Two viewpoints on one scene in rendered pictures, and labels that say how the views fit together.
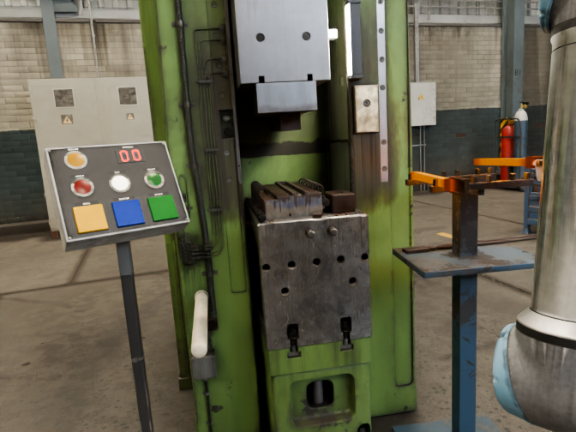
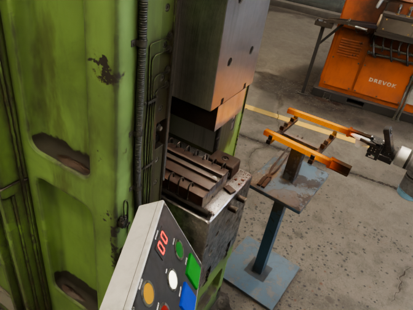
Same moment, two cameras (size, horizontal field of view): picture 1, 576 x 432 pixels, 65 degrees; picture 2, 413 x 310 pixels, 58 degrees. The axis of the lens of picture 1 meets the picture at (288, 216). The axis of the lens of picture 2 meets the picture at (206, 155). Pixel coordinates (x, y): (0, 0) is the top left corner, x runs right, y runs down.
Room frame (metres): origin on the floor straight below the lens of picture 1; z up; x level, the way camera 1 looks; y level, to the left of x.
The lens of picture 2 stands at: (0.93, 0.94, 1.91)
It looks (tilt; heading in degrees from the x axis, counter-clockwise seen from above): 35 degrees down; 305
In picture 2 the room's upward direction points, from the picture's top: 9 degrees clockwise
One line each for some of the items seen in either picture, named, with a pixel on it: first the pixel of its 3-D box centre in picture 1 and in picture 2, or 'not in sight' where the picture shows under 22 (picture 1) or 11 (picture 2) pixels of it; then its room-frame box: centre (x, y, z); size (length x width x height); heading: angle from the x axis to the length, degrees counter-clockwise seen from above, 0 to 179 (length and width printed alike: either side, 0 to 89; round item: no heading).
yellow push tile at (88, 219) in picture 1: (90, 219); not in sight; (1.21, 0.53, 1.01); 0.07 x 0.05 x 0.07; 124
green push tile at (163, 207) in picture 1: (162, 208); (192, 271); (1.32, 0.37, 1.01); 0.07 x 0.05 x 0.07; 124
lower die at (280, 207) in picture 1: (284, 197); (172, 167); (1.75, 0.01, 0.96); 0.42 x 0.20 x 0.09; 9
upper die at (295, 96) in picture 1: (278, 102); (180, 88); (1.75, 0.01, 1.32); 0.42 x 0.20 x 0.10; 9
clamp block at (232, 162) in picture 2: (339, 201); (224, 163); (1.63, -0.19, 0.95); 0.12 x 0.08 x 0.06; 9
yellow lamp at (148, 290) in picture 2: (75, 159); (148, 293); (1.28, 0.58, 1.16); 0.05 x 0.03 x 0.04; 99
